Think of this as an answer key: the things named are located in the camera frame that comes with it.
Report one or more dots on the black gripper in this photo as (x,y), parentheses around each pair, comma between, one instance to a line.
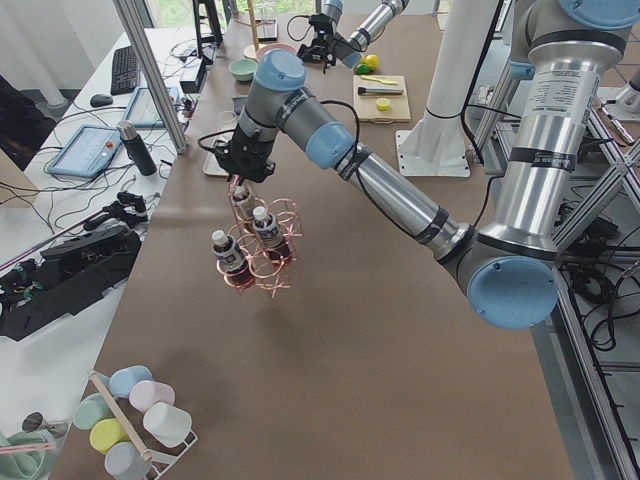
(248,151)
(334,46)

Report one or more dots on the tea bottle white cap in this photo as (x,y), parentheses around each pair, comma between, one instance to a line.
(267,229)

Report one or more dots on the copper wire bottle basket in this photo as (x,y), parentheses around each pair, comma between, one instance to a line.
(258,248)

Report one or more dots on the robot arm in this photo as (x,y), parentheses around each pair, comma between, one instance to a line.
(504,268)
(374,25)

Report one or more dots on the white rabbit serving tray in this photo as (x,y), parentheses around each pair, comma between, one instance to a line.
(212,168)

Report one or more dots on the green lime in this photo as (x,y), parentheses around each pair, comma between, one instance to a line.
(362,69)

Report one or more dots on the clear wine glass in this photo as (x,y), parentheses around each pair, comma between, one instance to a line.
(227,120)

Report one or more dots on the upper yellow lemon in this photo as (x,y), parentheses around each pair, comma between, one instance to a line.
(372,61)

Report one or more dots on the pink bowl of ice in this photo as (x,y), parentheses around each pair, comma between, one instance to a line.
(261,53)

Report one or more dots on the yellow plastic knife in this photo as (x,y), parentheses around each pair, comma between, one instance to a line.
(377,79)

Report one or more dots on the steel muddler black tip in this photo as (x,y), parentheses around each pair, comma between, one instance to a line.
(374,91)

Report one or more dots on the bamboo cutting board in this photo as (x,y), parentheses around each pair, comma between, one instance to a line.
(366,108)

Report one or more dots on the wooden stand with base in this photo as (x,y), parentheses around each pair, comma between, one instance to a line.
(254,18)

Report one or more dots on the half lemon slice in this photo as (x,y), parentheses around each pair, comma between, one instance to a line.
(383,104)

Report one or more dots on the light green bowl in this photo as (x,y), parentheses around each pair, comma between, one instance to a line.
(243,70)

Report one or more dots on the black thermos bottle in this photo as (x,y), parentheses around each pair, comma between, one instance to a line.
(136,148)

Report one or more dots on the black keyboard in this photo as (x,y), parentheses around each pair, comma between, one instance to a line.
(125,71)

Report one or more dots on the black computer mouse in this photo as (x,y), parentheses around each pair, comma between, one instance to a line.
(101,100)

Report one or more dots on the blue teach pendant tablet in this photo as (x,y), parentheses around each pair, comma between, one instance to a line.
(88,153)

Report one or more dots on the black equipment on side table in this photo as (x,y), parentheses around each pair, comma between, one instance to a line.
(73,275)

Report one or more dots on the pink cup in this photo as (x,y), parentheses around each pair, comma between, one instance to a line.
(144,394)

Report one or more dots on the light blue cup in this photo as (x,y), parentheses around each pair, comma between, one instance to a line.
(123,380)

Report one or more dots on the white cup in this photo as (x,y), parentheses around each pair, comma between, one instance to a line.
(168,424)

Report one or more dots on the green cup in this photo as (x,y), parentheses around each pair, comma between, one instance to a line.
(90,411)

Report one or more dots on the yellow cup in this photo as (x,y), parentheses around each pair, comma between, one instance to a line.
(107,433)

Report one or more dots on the white cup rack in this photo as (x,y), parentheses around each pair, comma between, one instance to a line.
(163,460)

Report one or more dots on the grey blue cup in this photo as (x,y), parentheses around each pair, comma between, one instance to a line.
(123,462)

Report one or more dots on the steel jigger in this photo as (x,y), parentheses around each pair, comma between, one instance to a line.
(36,422)

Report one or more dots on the aluminium frame post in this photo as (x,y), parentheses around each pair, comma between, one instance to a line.
(133,26)

